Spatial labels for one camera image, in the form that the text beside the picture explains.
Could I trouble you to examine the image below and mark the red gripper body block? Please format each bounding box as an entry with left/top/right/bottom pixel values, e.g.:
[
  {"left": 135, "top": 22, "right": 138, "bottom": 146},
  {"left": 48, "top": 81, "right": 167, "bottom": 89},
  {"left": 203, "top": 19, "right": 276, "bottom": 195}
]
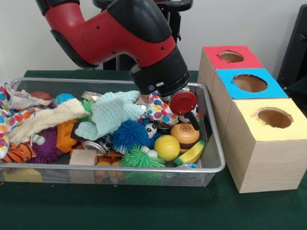
[{"left": 169, "top": 89, "right": 199, "bottom": 117}]

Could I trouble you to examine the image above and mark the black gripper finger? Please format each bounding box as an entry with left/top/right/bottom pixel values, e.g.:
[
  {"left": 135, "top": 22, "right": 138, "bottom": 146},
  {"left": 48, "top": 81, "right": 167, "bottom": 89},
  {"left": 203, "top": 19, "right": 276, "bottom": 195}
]
[{"left": 188, "top": 112, "right": 201, "bottom": 131}]

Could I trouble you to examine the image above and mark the colourful polka-dot cloth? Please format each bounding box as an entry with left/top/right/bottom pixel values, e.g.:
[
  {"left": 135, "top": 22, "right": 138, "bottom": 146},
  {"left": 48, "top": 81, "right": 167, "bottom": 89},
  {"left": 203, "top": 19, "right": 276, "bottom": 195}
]
[{"left": 146, "top": 91, "right": 179, "bottom": 127}]

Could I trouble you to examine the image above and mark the wooden box with three holes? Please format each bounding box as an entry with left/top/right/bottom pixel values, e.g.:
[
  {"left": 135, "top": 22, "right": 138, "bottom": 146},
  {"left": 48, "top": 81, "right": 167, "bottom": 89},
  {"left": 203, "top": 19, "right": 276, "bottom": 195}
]
[{"left": 198, "top": 46, "right": 307, "bottom": 194}]

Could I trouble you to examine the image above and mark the shallow clear mesh bin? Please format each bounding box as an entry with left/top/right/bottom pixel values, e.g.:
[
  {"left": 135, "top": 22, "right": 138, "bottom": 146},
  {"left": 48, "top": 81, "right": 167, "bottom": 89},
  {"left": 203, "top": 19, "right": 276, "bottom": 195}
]
[{"left": 0, "top": 78, "right": 226, "bottom": 186}]

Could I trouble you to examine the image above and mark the small soccer ball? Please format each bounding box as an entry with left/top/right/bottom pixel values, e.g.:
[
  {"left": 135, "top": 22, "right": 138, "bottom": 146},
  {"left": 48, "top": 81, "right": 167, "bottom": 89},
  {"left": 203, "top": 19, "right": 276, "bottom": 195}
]
[{"left": 178, "top": 103, "right": 200, "bottom": 124}]

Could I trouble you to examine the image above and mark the wooden burger toy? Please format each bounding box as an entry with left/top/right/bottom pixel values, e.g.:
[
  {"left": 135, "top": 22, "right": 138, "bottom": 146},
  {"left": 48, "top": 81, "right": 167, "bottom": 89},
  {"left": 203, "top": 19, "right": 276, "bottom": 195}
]
[{"left": 170, "top": 123, "right": 201, "bottom": 153}]

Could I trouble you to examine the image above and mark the yellow banana toy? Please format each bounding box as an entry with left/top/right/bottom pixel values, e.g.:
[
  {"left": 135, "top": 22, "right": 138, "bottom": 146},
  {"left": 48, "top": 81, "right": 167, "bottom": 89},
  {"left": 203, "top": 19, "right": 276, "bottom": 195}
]
[{"left": 173, "top": 139, "right": 206, "bottom": 166}]

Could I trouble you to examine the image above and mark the yellow ball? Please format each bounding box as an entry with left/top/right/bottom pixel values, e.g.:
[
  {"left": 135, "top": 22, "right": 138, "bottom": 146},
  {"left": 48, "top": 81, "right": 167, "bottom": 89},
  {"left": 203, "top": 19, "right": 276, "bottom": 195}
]
[{"left": 154, "top": 135, "right": 180, "bottom": 161}]

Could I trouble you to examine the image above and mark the mint green knit cloth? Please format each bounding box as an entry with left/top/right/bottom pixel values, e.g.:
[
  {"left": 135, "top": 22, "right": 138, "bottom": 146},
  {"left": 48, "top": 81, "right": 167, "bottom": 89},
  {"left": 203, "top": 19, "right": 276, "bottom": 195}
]
[{"left": 74, "top": 91, "right": 145, "bottom": 141}]

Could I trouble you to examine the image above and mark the black drink can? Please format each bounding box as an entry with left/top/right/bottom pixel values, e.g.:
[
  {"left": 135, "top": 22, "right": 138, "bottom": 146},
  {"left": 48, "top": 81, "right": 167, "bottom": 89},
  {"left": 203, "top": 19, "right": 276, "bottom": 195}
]
[{"left": 82, "top": 133, "right": 114, "bottom": 155}]

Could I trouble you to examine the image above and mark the green spiky ball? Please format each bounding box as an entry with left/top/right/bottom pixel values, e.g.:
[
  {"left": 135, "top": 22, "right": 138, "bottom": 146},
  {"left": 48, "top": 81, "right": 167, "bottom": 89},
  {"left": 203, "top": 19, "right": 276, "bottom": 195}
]
[{"left": 80, "top": 98, "right": 94, "bottom": 120}]

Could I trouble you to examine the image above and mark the dark green tablecloth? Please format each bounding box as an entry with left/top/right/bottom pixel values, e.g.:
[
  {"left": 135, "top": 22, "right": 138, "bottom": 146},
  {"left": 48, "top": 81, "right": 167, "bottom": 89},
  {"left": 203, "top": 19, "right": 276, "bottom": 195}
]
[{"left": 0, "top": 69, "right": 307, "bottom": 230}]

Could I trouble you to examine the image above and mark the dark green side table cloth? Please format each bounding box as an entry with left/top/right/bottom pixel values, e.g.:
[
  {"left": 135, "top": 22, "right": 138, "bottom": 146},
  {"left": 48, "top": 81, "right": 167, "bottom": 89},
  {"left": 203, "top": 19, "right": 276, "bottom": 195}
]
[{"left": 287, "top": 76, "right": 307, "bottom": 95}]

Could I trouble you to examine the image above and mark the black floor stand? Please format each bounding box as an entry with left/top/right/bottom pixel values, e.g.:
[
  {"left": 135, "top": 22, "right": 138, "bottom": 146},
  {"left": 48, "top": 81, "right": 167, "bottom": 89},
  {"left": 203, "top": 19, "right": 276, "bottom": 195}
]
[{"left": 277, "top": 4, "right": 307, "bottom": 92}]

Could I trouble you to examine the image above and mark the cream cloth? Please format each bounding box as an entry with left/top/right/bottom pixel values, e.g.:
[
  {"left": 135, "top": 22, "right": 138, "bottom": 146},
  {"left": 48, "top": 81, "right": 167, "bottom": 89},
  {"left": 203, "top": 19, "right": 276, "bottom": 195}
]
[{"left": 8, "top": 98, "right": 90, "bottom": 146}]

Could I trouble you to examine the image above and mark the white plastic bag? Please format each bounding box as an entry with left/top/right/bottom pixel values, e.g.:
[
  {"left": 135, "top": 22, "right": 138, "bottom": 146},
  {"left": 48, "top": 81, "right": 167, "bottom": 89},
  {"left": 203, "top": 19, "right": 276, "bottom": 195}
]
[{"left": 0, "top": 82, "right": 34, "bottom": 159}]

